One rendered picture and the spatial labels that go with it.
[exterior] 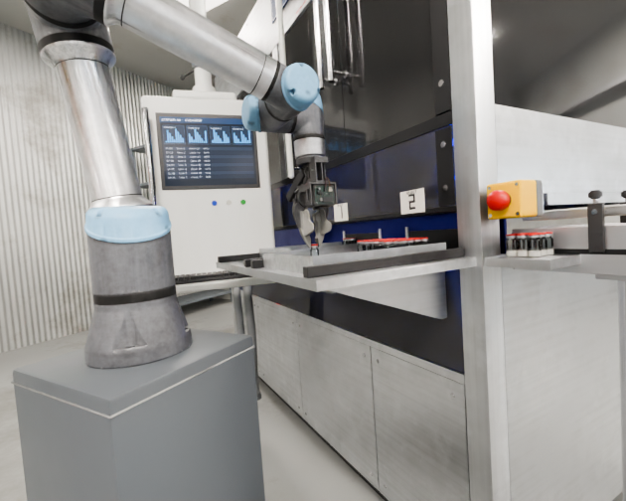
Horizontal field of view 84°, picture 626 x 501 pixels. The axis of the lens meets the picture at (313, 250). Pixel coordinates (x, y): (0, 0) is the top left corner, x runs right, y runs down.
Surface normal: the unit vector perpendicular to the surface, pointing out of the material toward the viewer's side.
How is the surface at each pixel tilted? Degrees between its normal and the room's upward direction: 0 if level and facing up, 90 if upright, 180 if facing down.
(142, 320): 72
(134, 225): 88
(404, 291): 90
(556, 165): 90
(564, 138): 90
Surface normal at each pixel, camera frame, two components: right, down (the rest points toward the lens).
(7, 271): 0.87, -0.04
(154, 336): 0.60, -0.30
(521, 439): 0.48, 0.01
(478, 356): -0.88, 0.08
